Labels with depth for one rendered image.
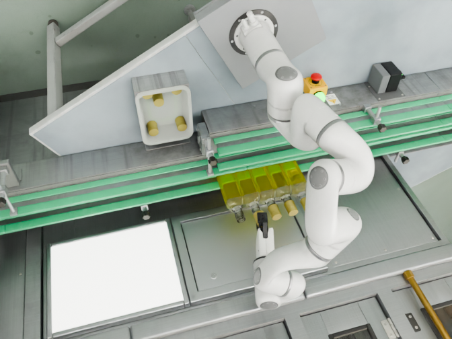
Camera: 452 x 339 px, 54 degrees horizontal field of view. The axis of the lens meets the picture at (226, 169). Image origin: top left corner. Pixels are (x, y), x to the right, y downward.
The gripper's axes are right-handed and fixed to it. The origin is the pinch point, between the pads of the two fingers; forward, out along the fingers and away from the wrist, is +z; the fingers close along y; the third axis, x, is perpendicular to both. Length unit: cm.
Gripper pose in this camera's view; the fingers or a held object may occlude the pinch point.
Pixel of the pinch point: (261, 221)
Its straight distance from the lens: 143.5
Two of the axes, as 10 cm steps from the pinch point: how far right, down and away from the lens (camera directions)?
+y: 0.2, -6.8, -7.4
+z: -0.2, -7.4, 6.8
